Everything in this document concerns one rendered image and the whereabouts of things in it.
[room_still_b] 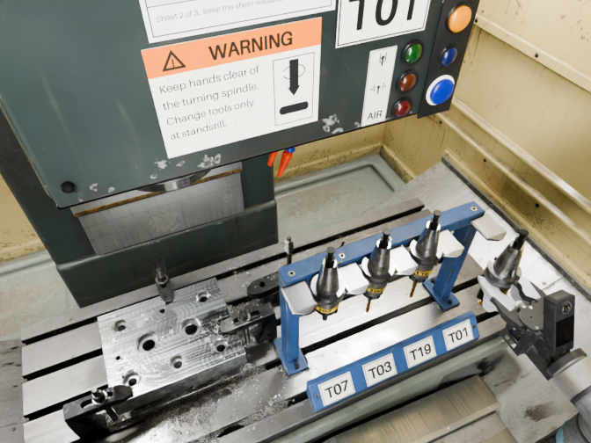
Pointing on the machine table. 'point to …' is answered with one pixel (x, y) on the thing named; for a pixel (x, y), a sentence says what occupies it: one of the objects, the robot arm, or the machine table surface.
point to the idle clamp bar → (265, 287)
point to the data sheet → (219, 15)
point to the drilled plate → (191, 372)
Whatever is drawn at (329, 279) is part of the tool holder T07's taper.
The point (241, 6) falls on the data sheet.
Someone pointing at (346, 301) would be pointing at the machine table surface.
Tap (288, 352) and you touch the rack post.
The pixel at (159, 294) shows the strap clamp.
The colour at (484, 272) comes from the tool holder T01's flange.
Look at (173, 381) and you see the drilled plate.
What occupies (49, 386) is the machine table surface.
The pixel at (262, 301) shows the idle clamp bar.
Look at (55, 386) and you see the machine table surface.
